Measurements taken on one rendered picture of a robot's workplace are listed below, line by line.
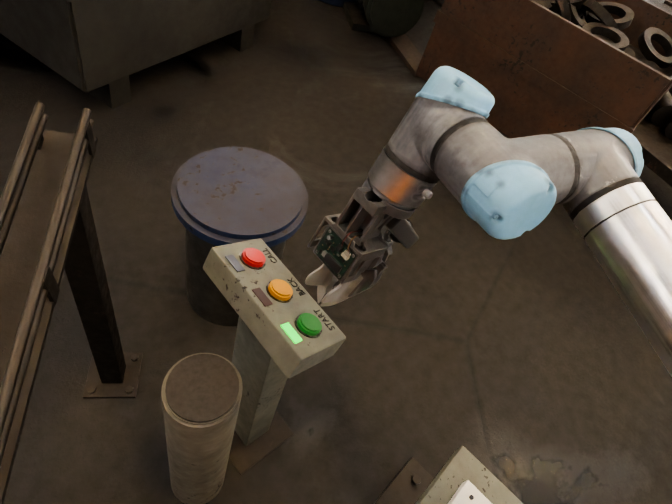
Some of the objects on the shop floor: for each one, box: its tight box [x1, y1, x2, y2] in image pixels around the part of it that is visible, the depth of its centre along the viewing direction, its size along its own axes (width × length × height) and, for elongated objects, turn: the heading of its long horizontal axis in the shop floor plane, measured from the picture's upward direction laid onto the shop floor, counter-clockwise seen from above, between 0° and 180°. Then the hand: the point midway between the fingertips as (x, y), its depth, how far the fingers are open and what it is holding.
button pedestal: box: [203, 238, 346, 475], centre depth 100 cm, size 16×24×62 cm, turn 30°
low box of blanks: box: [416, 0, 672, 139], centre depth 222 cm, size 93×73×66 cm
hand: (327, 296), depth 72 cm, fingers closed
